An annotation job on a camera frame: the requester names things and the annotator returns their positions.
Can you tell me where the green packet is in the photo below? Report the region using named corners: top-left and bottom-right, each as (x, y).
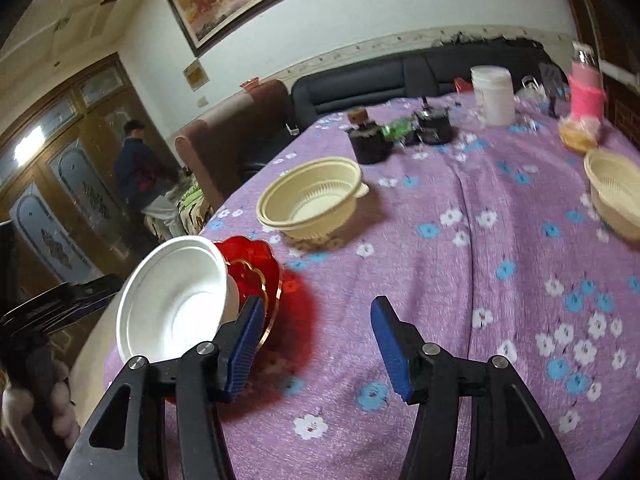
top-left (382, 117), bottom-right (417, 142)

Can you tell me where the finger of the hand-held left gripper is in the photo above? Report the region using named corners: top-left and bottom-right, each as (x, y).
top-left (0, 274), bottom-right (123, 341)

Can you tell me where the yellow wall plaque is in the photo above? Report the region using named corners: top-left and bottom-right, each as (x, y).
top-left (182, 58), bottom-right (210, 92)

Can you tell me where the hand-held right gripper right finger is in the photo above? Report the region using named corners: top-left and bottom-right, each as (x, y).
top-left (370, 295), bottom-right (577, 480)

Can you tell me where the purple floral tablecloth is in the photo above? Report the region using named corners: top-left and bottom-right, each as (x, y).
top-left (102, 87), bottom-right (640, 480)

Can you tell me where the wooden cabinet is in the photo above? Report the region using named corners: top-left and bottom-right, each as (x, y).
top-left (602, 72), bottom-right (640, 142)

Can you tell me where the wooden door with glass panels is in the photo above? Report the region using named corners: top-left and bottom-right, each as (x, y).
top-left (0, 52), bottom-right (177, 288)

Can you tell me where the red glass plate gold rim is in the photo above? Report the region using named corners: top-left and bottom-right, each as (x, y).
top-left (212, 237), bottom-right (282, 352)

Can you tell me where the person's left hand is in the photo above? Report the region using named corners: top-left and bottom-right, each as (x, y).
top-left (0, 374), bottom-right (82, 467)

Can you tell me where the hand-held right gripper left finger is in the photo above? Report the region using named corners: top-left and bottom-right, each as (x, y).
top-left (59, 295), bottom-right (266, 480)

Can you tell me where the pink knit-sleeved thermos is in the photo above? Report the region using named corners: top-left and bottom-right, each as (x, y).
top-left (567, 42), bottom-right (609, 122)

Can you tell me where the black pot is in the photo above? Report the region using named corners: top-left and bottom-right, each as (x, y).
top-left (414, 104), bottom-right (454, 146)

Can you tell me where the printed cloth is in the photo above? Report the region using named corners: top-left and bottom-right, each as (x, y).
top-left (142, 184), bottom-right (207, 242)

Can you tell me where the brown chair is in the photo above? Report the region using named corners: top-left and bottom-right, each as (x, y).
top-left (174, 79), bottom-right (297, 213)

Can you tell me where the white foam bowl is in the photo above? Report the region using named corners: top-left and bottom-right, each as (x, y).
top-left (115, 234), bottom-right (242, 364)

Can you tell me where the grey perforated stand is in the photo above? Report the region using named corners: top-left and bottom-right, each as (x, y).
top-left (541, 63), bottom-right (568, 100)

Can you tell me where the white plastic jar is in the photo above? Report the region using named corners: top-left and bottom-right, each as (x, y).
top-left (470, 64), bottom-right (516, 127)

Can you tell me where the clear plastic bag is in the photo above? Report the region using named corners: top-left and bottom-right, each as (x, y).
top-left (561, 114), bottom-right (602, 135)

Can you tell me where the black sofa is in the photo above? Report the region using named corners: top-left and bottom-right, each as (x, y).
top-left (243, 36), bottom-right (562, 173)

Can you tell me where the large yellow plastic bowl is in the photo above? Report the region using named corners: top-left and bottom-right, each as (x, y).
top-left (583, 148), bottom-right (640, 244)

